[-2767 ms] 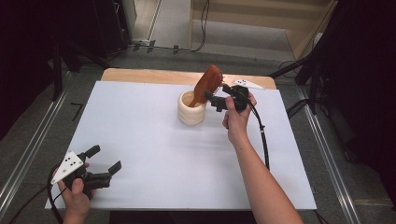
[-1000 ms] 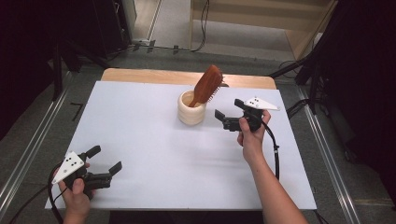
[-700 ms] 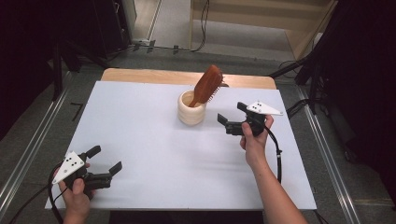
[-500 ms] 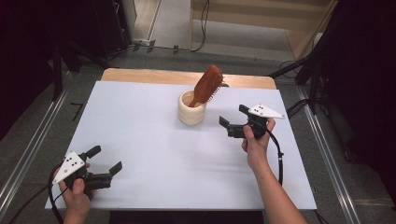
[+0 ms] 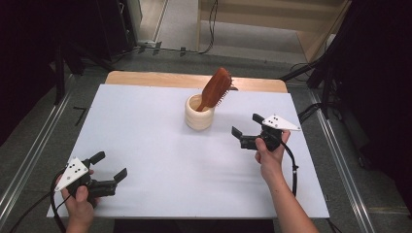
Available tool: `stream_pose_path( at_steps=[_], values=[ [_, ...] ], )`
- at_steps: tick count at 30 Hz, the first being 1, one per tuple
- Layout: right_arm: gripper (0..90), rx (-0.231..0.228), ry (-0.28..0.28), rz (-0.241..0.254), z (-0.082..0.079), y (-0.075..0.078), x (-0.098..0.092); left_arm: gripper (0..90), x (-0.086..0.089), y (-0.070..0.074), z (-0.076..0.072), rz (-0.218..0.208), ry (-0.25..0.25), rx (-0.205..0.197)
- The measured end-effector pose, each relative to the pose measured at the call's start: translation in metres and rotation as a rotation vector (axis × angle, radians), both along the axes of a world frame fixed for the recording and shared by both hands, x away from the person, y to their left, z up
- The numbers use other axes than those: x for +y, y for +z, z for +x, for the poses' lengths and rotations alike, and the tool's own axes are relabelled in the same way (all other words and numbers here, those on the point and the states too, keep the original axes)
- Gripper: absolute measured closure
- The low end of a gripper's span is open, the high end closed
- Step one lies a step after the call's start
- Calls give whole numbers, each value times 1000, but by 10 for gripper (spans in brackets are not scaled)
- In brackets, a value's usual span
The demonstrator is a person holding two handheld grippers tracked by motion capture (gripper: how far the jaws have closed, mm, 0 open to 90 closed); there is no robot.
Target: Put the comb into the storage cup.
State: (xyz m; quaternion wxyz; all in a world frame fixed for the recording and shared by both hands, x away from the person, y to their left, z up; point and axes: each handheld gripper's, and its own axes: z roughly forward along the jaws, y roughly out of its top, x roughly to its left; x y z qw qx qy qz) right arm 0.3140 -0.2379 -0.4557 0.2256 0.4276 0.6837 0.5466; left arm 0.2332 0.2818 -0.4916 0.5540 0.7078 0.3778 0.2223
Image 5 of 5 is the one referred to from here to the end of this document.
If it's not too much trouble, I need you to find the light wooden cabinet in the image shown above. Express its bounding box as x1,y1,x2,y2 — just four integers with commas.
197,0,353,63

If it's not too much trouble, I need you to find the cream ribbed cup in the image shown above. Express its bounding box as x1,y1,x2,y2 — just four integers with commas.
184,93,216,132

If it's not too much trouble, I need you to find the wooden hairbrush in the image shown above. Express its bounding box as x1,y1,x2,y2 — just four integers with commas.
195,67,239,113

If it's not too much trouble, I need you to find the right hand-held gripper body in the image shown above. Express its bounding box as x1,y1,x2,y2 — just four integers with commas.
240,114,302,152

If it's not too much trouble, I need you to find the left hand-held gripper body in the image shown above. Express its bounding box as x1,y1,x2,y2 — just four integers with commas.
53,156,118,199

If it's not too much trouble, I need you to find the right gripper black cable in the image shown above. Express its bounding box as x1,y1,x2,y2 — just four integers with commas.
278,140,299,198

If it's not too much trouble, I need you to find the white board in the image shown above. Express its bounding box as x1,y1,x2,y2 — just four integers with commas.
47,83,330,219

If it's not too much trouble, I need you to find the left gripper thin black cable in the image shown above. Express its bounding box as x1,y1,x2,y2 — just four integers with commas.
9,192,72,233

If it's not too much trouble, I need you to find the left gripper thick black cable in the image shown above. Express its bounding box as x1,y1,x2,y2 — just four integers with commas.
50,169,68,233

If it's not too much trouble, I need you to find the wooden table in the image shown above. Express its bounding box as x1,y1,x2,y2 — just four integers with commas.
105,71,289,94

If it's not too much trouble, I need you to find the black floor cable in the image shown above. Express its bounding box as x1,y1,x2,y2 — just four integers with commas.
296,102,325,124

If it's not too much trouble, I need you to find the dark cabinet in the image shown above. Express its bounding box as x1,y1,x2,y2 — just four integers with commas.
96,0,144,58

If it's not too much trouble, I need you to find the person's right hand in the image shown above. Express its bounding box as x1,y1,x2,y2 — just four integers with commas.
254,129,292,184

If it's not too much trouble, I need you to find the metal floor rail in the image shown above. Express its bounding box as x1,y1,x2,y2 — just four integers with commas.
307,89,378,233
0,91,73,218

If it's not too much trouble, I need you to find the black stand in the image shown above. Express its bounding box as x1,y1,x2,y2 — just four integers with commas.
320,62,335,120

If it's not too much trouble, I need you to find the person's left hand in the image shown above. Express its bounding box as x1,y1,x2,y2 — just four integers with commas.
61,184,95,226

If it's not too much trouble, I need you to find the black curtain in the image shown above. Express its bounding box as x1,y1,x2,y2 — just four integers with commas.
324,0,412,203
0,0,98,145

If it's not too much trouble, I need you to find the black hanging cable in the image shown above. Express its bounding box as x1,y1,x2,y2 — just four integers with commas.
181,0,219,55

